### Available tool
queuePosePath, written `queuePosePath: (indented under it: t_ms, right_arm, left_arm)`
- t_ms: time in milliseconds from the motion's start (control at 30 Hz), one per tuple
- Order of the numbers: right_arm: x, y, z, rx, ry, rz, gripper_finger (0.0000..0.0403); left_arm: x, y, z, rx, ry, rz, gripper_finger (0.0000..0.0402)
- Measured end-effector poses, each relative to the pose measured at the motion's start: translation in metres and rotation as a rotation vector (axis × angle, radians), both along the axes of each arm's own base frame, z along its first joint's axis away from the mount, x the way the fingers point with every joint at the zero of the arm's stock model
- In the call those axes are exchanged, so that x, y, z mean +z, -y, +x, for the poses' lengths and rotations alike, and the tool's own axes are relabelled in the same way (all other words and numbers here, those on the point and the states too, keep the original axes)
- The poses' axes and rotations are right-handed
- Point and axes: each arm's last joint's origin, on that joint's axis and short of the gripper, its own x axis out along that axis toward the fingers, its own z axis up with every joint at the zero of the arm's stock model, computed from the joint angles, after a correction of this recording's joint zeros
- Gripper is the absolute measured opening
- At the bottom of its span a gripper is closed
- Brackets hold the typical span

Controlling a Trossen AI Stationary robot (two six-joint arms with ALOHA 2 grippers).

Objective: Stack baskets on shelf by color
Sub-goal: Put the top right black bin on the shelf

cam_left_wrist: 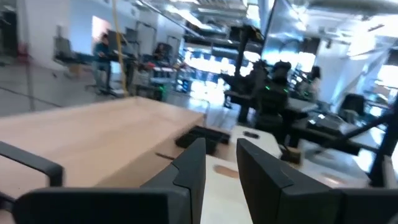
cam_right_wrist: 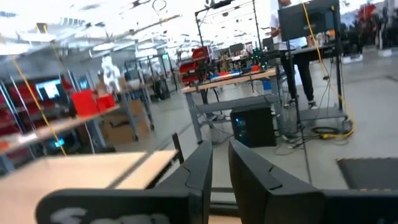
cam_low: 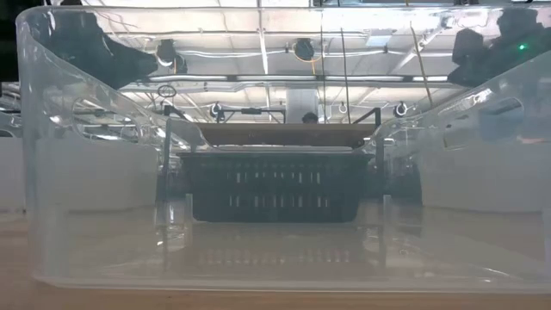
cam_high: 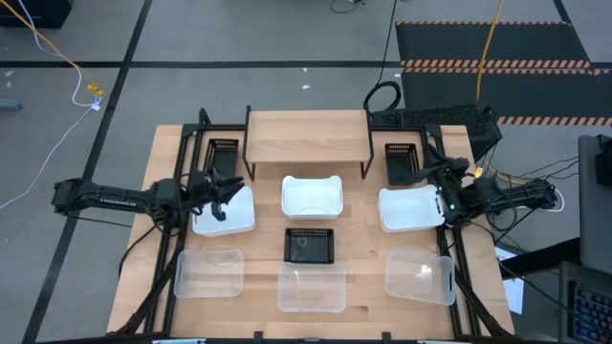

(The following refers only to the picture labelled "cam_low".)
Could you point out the black slotted plastic basket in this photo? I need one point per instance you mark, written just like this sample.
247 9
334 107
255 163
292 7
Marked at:
275 189

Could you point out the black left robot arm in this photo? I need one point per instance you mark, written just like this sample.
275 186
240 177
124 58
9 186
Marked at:
73 39

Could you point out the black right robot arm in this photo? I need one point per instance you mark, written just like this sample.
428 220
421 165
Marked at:
529 30

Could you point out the small black hanging hook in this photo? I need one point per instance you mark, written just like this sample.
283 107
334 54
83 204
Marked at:
400 109
215 109

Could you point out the white plastic basket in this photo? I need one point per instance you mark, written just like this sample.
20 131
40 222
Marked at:
473 181
86 172

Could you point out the clear plastic basket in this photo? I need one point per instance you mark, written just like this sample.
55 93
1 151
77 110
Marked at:
8 112
275 258

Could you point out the person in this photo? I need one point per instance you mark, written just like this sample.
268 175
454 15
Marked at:
310 117

